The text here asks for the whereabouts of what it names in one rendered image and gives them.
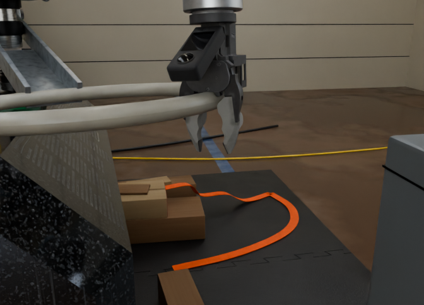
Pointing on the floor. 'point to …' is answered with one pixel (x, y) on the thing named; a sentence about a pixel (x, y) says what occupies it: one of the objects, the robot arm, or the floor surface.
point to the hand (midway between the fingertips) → (212, 146)
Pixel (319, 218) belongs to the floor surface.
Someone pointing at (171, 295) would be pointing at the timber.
